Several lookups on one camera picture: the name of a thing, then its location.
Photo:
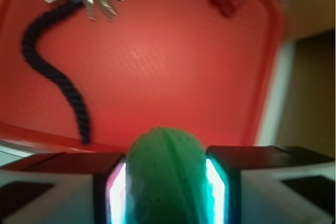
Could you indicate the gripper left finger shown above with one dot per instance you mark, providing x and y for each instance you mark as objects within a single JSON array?
[{"x": 64, "y": 188}]

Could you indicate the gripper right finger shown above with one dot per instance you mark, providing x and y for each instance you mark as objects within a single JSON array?
[{"x": 269, "y": 184}]

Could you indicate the green dimpled ball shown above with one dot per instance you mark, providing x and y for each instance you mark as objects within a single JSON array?
[{"x": 166, "y": 180}]

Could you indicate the orange plastic tray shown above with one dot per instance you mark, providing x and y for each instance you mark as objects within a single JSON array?
[{"x": 169, "y": 63}]

